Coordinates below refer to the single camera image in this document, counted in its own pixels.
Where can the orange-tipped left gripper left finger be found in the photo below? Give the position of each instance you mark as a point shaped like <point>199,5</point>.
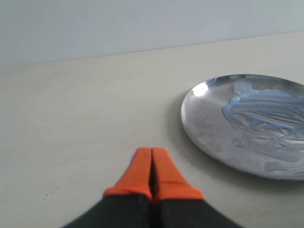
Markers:
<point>127,203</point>

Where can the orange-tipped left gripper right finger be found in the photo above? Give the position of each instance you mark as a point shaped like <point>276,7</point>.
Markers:
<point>178,204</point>

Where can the smeared light blue paste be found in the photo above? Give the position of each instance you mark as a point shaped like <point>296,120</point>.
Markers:
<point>272,125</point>

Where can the round stainless steel plate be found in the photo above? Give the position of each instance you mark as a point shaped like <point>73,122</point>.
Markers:
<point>204,123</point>

